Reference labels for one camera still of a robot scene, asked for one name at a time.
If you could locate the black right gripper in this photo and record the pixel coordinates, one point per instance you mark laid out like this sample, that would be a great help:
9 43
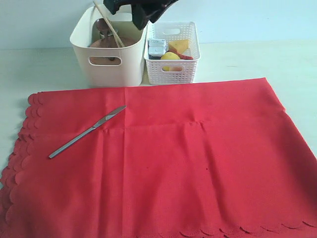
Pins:
142 10

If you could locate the dark wooden spoon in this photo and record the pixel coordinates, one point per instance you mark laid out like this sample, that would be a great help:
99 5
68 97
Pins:
102 27

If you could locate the wooden chopstick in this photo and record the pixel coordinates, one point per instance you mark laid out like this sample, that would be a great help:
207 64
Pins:
103 15
113 33

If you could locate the brown wooden plate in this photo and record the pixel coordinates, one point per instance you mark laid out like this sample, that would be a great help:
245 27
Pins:
108 42

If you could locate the white milk carton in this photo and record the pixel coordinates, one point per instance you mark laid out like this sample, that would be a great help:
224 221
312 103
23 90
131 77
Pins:
156 48

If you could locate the yellow lemon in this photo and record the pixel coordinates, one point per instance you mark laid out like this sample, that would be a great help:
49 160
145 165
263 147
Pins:
168 56

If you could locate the yellow cheese wedge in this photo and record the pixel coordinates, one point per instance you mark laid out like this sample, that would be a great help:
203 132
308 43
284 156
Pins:
178 46

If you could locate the red sausage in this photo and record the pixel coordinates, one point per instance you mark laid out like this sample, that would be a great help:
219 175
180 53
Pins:
181 56

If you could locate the brown egg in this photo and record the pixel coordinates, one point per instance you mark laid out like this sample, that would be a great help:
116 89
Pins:
175 69

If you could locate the cream plastic bin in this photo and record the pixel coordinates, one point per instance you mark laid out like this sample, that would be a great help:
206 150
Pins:
113 66

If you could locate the white perforated plastic basket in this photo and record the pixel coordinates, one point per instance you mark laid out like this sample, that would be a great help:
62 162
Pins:
171 31

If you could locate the silver table knife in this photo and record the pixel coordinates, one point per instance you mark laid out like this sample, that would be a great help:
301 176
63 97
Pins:
84 133

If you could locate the red tablecloth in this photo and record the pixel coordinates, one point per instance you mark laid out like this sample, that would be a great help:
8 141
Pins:
203 160

